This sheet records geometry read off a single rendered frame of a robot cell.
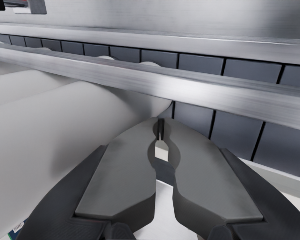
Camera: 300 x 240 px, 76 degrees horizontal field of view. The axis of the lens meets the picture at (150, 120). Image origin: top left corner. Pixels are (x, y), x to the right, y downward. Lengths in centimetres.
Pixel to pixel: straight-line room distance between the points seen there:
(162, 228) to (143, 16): 28
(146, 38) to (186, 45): 4
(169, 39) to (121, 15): 10
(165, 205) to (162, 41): 20
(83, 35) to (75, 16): 8
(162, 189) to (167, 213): 4
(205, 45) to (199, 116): 6
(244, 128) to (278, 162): 4
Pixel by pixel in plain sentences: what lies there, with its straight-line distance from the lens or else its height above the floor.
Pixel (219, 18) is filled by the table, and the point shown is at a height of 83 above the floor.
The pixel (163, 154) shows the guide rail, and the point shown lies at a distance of 17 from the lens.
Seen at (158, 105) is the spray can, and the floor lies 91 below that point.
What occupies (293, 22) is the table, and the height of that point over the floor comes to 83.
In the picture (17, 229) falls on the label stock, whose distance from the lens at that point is 53.
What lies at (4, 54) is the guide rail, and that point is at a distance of 20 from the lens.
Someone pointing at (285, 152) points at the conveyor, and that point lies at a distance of 19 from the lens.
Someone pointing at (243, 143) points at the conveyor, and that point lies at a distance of 18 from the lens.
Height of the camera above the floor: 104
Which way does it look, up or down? 50 degrees down
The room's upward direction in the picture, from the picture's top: 127 degrees counter-clockwise
